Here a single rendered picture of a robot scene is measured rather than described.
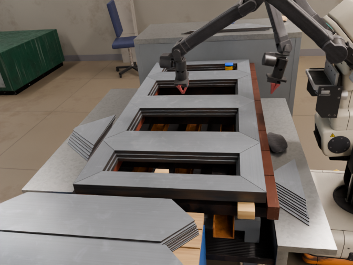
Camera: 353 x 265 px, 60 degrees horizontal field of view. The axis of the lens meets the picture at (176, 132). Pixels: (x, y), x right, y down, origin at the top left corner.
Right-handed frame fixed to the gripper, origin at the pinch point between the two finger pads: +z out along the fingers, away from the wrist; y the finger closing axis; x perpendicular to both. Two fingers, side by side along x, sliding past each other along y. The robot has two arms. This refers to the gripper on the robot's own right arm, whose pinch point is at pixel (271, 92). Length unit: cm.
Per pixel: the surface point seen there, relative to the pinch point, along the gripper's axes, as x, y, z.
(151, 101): 1, -67, 21
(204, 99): 3.3, -35.7, 13.4
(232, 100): 0.5, -19.6, 9.7
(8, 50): 233, -317, 103
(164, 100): 2, -59, 19
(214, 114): -10.0, -28.4, 15.2
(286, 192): -60, 5, 20
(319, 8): 367, 115, -8
